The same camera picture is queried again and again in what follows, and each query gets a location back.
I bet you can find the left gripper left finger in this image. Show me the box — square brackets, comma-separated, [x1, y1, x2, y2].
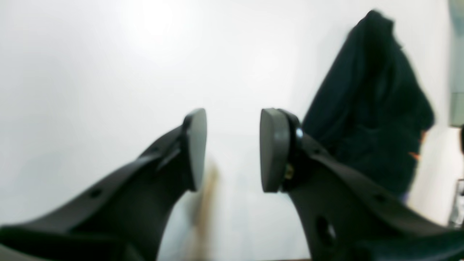
[1, 108, 207, 261]

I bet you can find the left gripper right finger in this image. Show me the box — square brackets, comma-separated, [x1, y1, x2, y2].
[260, 108, 464, 261]

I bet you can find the black T-shirt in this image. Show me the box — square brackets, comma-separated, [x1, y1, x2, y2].
[302, 10, 434, 200]

